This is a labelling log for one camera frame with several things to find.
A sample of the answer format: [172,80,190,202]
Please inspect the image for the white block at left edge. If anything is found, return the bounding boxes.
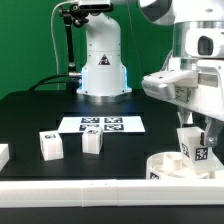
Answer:
[0,144,9,171]

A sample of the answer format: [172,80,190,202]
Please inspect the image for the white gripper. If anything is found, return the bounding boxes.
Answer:
[142,60,224,147]

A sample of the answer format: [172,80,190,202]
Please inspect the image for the white cable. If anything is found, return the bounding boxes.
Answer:
[50,0,79,91]

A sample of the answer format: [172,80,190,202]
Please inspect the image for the white obstacle wall frame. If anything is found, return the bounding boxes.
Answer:
[0,171,224,208]

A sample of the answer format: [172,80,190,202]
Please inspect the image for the black cables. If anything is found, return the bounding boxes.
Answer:
[28,73,81,92]

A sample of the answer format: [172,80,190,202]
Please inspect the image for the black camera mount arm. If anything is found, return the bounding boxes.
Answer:
[59,4,88,96]

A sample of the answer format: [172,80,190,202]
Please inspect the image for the white sheet with tags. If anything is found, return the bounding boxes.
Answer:
[58,116,145,133]

